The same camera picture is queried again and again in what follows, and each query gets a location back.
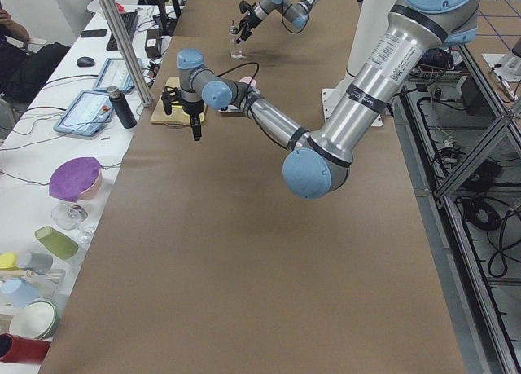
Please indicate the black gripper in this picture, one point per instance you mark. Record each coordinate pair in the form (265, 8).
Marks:
(251, 18)
(192, 108)

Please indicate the clear glass sauce bottle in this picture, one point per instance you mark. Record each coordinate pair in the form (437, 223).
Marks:
(235, 49)

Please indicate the pink cup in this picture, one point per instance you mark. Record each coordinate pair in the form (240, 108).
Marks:
(249, 81)

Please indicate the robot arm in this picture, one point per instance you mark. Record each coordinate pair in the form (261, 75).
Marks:
(319, 161)
(294, 16)

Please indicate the silver kitchen scale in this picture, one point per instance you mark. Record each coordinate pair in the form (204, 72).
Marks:
(231, 110)

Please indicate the green cup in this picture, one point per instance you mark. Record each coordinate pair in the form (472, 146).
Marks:
(56, 242)

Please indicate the grey cup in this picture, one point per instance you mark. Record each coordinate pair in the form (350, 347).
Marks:
(40, 263)

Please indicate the yellow cup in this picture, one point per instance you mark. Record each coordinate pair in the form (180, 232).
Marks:
(8, 261)

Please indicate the light blue cup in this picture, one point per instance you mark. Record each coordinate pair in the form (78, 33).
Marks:
(19, 292)

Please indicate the wooden cutting board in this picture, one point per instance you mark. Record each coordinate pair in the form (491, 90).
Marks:
(175, 116)

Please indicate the black thermos bottle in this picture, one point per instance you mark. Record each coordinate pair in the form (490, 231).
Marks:
(121, 107)

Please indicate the black power adapter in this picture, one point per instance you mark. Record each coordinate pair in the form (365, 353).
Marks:
(153, 43)

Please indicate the blue teach pendant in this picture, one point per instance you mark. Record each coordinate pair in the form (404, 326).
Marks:
(87, 114)
(113, 73)

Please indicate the black computer mouse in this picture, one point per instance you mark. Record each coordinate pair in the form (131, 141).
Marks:
(85, 62)

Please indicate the purple cloth on bowl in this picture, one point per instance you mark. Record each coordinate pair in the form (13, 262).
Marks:
(77, 179)

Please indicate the black smartphone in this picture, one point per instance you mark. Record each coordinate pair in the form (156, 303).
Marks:
(93, 33)

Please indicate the wine glass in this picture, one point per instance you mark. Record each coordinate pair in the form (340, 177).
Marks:
(71, 217)

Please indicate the seated person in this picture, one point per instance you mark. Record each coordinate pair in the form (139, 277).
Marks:
(23, 75)

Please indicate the white green bowl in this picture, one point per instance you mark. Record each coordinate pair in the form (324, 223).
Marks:
(37, 321)

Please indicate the red cylinder container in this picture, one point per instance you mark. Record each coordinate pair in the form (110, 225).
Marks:
(16, 349)

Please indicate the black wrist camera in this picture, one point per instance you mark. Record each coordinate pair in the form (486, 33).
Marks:
(169, 95)

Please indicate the aluminium frame post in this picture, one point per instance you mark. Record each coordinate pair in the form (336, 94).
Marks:
(118, 30)

